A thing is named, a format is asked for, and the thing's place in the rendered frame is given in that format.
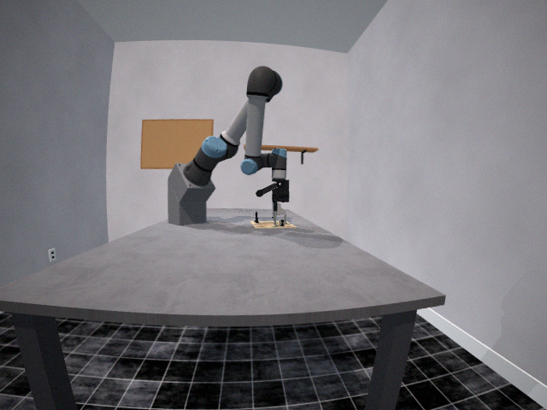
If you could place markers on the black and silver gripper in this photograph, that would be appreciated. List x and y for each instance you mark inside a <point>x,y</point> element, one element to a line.
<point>281,194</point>

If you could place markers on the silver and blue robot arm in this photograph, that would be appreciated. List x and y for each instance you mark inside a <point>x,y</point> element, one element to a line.
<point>214,150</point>

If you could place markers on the brown and cream chessboard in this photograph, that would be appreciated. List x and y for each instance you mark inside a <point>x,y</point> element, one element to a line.
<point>269,225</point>

